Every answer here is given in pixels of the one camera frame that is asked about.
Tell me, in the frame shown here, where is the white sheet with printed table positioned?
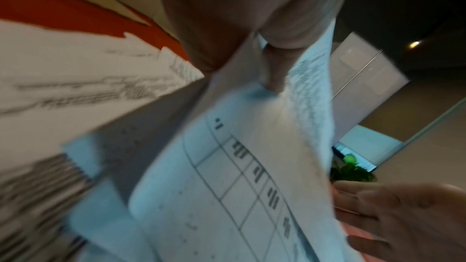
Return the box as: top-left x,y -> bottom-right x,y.
62,17 -> 363,262

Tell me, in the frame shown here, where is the person's left hand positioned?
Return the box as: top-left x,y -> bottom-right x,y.
153,0 -> 357,95

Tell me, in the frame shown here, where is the person's right hand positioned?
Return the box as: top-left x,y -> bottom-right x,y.
332,180 -> 466,262

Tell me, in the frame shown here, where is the green potted plant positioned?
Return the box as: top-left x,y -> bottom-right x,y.
329,154 -> 378,183

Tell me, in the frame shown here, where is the white wall panel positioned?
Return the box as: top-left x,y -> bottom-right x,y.
329,31 -> 409,141

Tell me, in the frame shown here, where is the white printed text sheet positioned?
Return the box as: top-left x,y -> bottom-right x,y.
0,18 -> 205,169

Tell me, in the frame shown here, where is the white sheet with dark lines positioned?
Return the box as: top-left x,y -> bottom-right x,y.
0,153 -> 96,262

